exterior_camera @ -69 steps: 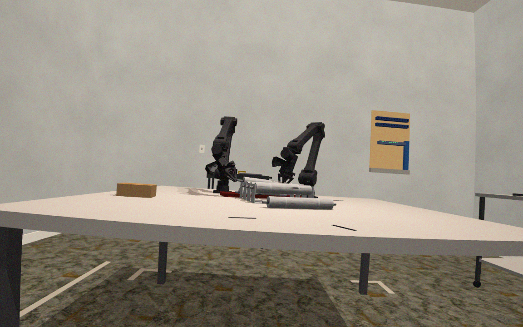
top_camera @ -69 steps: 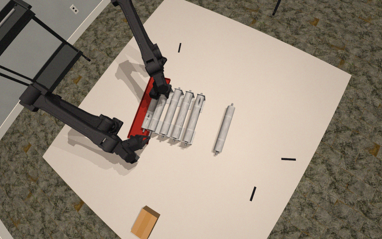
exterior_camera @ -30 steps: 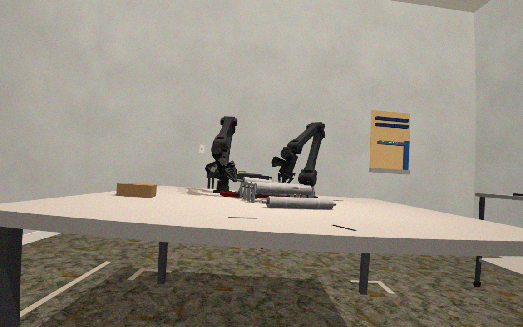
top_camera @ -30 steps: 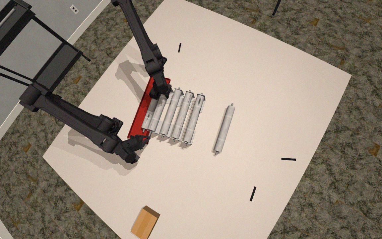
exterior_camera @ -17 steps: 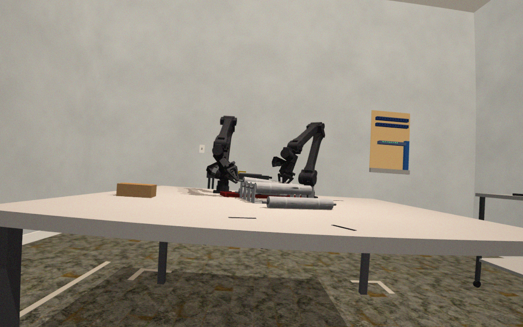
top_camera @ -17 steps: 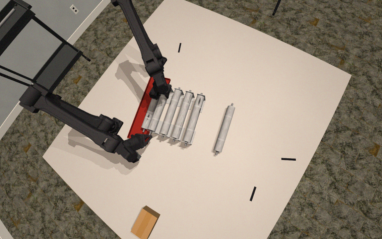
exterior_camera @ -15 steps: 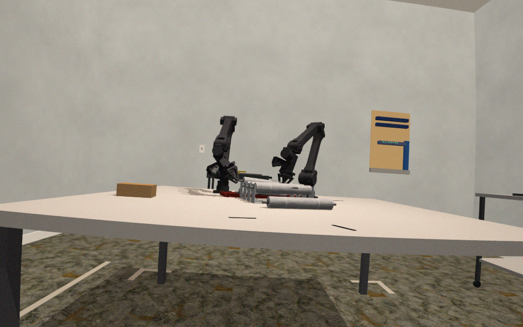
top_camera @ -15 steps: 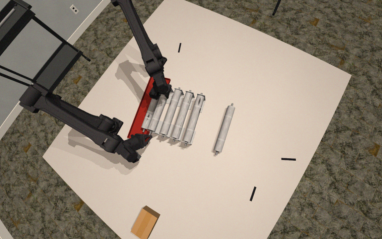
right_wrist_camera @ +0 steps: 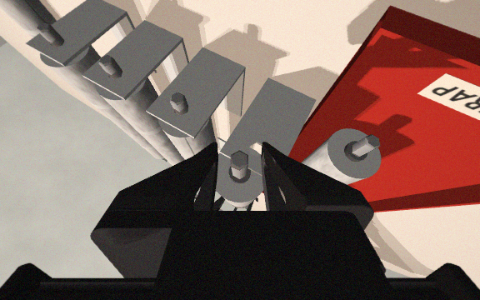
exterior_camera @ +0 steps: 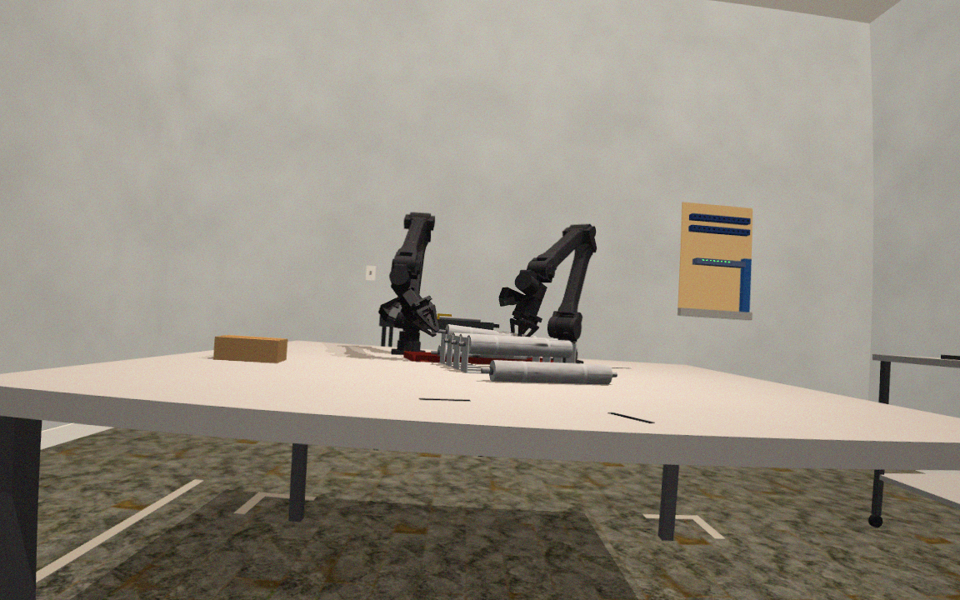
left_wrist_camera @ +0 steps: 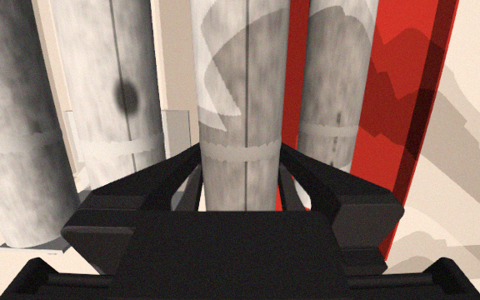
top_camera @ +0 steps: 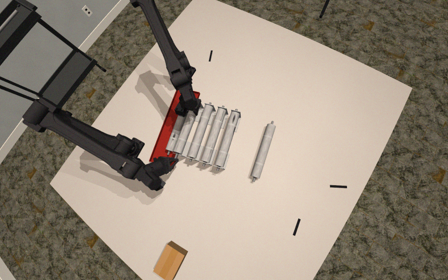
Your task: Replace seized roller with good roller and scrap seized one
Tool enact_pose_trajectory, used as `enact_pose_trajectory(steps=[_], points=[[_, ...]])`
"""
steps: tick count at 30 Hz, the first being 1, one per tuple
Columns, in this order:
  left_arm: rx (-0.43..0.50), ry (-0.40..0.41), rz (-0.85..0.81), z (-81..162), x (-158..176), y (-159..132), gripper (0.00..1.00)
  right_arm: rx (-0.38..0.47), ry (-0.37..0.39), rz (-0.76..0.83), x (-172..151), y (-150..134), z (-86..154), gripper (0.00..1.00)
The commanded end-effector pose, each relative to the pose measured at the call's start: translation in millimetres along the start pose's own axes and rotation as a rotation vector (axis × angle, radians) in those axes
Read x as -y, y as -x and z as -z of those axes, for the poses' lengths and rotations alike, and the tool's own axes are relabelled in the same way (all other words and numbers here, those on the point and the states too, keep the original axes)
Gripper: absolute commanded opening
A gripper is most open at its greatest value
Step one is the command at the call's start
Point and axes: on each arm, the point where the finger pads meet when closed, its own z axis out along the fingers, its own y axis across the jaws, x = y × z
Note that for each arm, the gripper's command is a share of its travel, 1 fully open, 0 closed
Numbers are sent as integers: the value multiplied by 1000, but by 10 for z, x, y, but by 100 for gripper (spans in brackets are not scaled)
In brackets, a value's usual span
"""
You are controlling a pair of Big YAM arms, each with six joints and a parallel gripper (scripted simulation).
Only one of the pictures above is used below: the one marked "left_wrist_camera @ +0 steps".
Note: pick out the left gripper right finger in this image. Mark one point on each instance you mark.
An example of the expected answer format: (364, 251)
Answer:
(361, 213)

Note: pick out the red scrap tray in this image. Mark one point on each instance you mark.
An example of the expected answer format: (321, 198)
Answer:
(410, 45)

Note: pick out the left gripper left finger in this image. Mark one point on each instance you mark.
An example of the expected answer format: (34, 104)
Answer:
(152, 188)

